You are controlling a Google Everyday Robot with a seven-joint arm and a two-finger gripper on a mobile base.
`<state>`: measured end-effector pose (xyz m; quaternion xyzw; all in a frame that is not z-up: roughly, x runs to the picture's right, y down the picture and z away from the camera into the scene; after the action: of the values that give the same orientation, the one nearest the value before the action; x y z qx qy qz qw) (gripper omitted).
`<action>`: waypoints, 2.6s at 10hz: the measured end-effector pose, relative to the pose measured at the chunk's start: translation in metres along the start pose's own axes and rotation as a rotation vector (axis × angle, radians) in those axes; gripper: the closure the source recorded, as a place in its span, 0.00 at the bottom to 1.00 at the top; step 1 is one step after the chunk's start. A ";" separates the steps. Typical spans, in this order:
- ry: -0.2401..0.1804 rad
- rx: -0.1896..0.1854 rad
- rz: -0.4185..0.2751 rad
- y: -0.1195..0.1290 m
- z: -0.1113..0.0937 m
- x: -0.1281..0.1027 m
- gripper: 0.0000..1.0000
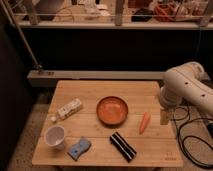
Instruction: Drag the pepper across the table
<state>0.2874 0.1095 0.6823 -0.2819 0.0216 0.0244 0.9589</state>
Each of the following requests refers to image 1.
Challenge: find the black white striped block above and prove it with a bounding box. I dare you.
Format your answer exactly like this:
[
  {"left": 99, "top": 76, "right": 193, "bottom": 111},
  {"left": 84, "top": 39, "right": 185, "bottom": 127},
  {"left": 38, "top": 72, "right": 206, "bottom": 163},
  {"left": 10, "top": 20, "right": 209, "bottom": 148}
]
[{"left": 110, "top": 132, "right": 137, "bottom": 162}]

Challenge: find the orange round plate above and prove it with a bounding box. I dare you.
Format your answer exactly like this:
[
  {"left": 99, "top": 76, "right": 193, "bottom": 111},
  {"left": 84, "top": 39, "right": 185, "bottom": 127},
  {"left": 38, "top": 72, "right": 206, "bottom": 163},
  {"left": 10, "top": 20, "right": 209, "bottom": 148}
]
[{"left": 96, "top": 96, "right": 128, "bottom": 126}]

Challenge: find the diagonal metal pole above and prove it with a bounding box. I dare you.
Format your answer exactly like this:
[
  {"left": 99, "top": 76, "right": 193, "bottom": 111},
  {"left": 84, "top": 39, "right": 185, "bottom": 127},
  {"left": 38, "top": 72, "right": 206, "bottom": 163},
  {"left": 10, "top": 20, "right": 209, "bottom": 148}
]
[{"left": 2, "top": 0, "right": 43, "bottom": 74}]

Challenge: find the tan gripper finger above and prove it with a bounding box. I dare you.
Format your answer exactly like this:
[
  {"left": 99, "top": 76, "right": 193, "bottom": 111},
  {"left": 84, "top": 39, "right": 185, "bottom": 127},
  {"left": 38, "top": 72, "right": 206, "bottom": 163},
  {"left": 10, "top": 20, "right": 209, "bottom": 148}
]
[{"left": 160, "top": 109, "right": 168, "bottom": 125}]

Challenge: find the white cup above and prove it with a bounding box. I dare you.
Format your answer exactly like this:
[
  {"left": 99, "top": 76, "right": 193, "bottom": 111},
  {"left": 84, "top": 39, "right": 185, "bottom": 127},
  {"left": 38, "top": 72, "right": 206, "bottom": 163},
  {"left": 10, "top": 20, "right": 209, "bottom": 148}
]
[{"left": 44, "top": 125, "right": 65, "bottom": 150}]

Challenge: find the background workbench shelf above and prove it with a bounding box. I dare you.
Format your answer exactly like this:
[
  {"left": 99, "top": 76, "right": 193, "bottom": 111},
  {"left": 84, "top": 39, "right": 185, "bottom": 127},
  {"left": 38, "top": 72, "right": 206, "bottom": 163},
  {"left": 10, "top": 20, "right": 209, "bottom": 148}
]
[{"left": 11, "top": 0, "right": 213, "bottom": 30}]

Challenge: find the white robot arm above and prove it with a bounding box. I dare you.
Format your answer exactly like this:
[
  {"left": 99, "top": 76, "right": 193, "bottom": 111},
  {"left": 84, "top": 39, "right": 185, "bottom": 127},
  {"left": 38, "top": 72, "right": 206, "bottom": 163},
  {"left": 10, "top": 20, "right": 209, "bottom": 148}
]
[{"left": 157, "top": 62, "right": 213, "bottom": 125}]

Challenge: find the black cable on floor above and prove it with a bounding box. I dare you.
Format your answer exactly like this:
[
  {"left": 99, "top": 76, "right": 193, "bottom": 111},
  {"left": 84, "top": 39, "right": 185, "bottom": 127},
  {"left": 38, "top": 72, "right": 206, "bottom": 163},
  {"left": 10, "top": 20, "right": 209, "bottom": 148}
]
[{"left": 171, "top": 105, "right": 213, "bottom": 169}]

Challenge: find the blue sponge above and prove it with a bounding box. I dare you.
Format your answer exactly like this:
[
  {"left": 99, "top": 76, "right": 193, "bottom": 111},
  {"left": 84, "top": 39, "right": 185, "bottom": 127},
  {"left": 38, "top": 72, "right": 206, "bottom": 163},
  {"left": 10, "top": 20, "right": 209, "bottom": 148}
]
[{"left": 68, "top": 137, "right": 91, "bottom": 161}]

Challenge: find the grey metal rail beam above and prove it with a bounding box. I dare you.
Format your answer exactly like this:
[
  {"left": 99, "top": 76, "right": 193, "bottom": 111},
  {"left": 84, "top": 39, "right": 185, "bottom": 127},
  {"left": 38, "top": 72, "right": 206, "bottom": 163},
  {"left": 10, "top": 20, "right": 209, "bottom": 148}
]
[{"left": 27, "top": 70, "right": 164, "bottom": 87}]

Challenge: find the orange pepper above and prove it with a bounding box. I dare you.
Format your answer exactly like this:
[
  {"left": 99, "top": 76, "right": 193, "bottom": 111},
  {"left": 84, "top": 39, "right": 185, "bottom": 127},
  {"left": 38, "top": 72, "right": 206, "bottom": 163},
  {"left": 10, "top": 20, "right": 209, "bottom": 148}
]
[{"left": 139, "top": 113, "right": 151, "bottom": 134}]

